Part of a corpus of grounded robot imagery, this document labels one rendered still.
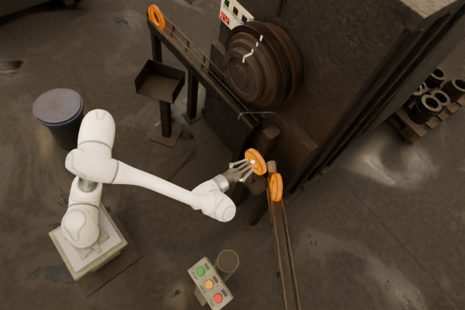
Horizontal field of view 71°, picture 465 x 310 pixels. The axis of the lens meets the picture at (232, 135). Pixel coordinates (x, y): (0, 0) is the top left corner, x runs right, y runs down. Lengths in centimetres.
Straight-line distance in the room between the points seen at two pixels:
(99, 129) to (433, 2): 131
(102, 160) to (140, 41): 223
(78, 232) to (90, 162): 59
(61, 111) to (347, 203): 224
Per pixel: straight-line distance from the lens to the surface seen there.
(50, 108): 252
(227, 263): 187
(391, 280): 280
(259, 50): 159
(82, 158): 136
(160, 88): 227
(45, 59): 346
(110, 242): 207
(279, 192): 178
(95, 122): 145
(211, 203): 145
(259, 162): 168
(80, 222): 185
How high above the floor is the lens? 235
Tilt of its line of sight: 58 degrees down
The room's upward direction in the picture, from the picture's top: 15 degrees clockwise
